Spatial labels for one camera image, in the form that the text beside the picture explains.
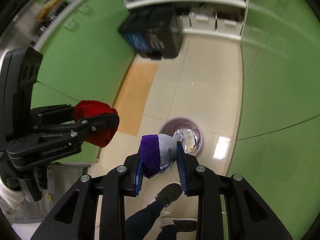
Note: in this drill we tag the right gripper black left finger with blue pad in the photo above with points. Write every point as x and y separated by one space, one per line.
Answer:
74 215

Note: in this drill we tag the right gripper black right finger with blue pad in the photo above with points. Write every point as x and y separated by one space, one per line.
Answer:
228 207

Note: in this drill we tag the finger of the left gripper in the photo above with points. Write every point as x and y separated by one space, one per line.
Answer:
52 115
97 130

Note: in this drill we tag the red bag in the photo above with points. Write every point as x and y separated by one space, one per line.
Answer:
90 108

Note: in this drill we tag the purple white package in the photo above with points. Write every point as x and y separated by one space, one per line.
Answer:
158 153

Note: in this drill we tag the purple round trash bin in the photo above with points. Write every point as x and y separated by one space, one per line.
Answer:
187 132

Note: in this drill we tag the black pedal trash bin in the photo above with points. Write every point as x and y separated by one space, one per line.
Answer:
153 33

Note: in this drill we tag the black dotted work glove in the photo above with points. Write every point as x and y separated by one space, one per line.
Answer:
16 186

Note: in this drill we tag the orange floor mat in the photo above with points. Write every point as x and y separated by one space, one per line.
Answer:
132 96

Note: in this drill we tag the dark trouser leg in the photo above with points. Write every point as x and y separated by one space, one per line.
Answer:
138 225

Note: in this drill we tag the black right shoe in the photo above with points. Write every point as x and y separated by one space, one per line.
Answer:
179 224

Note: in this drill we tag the black shoe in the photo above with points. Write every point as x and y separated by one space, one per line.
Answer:
169 194
179 224

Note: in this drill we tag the black left shoe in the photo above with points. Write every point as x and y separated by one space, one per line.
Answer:
169 194

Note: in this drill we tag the white storage box left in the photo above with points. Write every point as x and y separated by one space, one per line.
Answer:
202 22

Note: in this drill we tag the white storage box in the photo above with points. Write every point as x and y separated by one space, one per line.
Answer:
202 22
229 26

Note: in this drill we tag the white storage box right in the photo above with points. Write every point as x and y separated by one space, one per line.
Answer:
229 26

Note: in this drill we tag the white shelf unit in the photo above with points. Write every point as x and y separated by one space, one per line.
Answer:
238 4

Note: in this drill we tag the broom with wooden handle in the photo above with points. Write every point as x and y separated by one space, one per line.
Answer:
46 9

